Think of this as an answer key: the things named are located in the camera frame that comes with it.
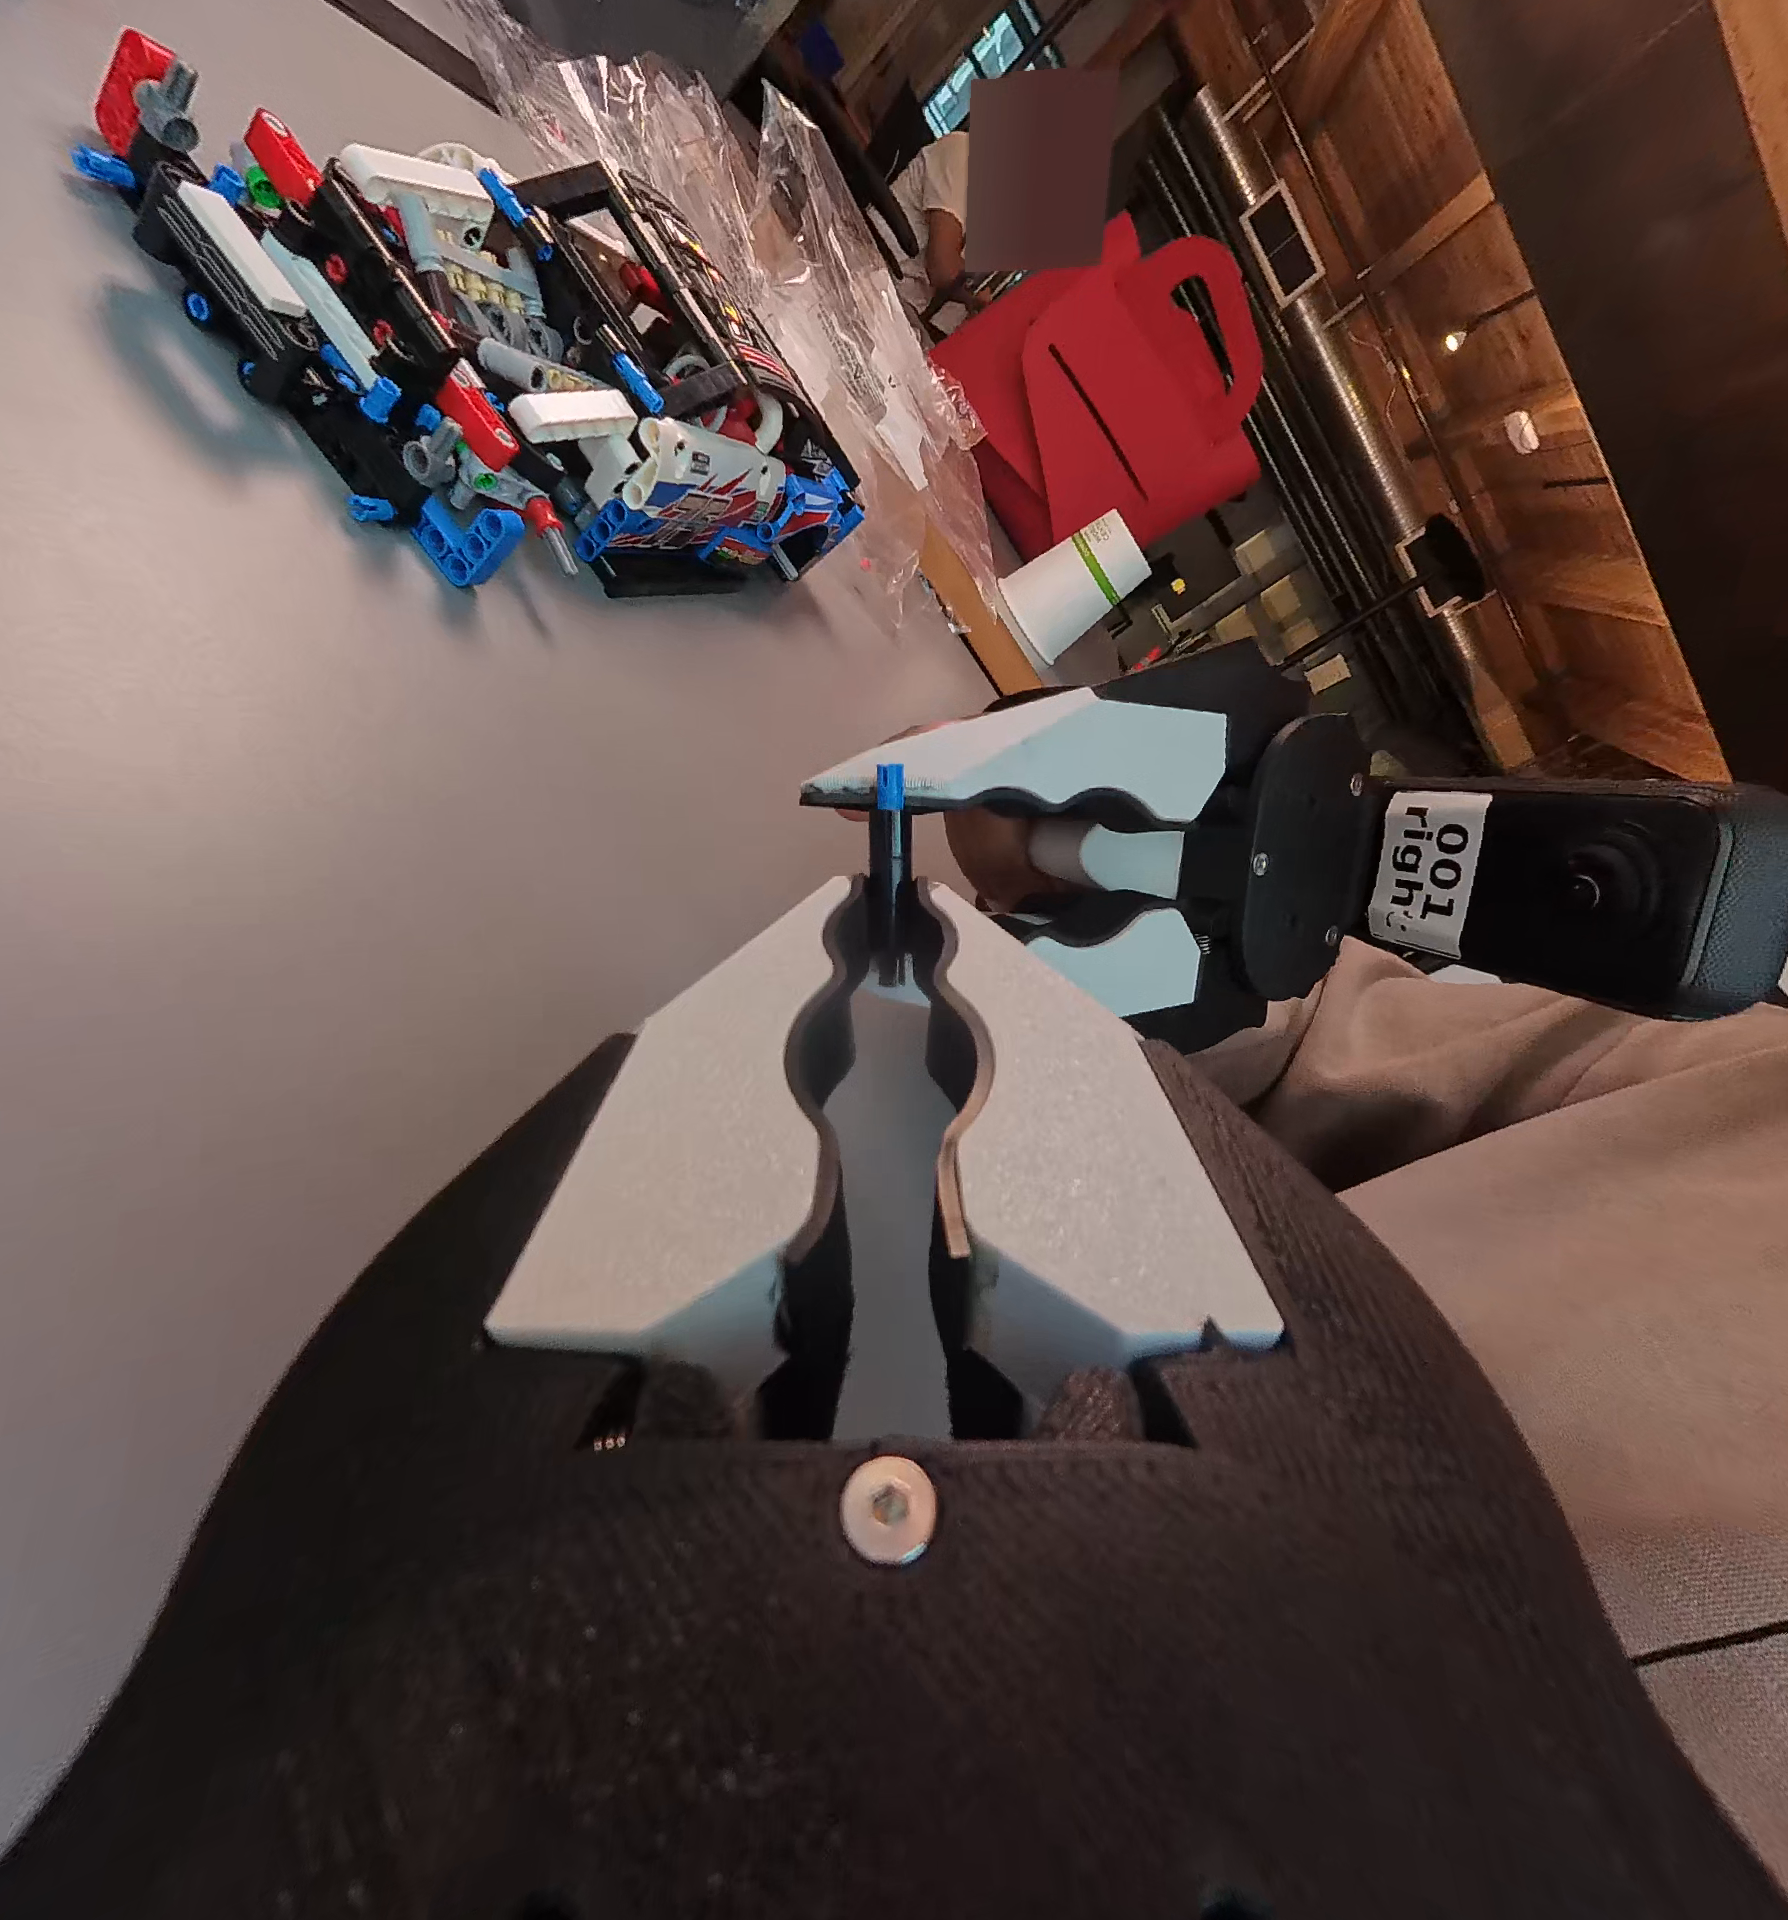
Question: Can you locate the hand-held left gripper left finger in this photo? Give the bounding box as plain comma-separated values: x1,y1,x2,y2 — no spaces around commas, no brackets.
482,877,855,1427

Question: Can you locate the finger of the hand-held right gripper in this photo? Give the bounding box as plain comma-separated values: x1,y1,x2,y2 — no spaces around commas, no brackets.
1013,900,1207,1027
801,684,1231,827

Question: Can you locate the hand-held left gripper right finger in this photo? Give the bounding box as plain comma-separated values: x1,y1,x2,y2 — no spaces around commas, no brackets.
925,883,1290,1427

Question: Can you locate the black five hole beam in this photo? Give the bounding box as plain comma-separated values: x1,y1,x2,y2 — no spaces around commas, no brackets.
867,810,922,993

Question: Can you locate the partly built toy brick car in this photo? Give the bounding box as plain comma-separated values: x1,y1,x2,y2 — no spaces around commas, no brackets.
72,27,870,601

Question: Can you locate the person's right forearm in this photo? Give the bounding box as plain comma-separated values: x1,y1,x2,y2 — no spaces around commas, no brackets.
1195,946,1788,1202

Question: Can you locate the grey desk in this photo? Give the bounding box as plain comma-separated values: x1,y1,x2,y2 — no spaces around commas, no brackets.
0,0,1046,1862

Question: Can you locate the person's right hand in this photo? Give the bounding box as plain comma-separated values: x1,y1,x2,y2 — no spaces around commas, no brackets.
893,728,1058,912

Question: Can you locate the white paper cup green band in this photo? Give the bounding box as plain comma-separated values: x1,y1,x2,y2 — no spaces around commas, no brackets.
996,508,1154,669

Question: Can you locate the black light stand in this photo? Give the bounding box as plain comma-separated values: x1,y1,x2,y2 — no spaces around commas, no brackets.
1292,511,1495,669

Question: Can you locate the red felt bag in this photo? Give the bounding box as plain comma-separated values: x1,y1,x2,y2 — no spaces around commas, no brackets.
929,211,1269,556

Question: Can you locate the clear plastic parts bag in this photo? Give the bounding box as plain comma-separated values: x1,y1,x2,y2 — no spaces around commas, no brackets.
459,0,1001,633

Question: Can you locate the black flat strip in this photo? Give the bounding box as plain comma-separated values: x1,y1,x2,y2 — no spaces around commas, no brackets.
328,0,499,76

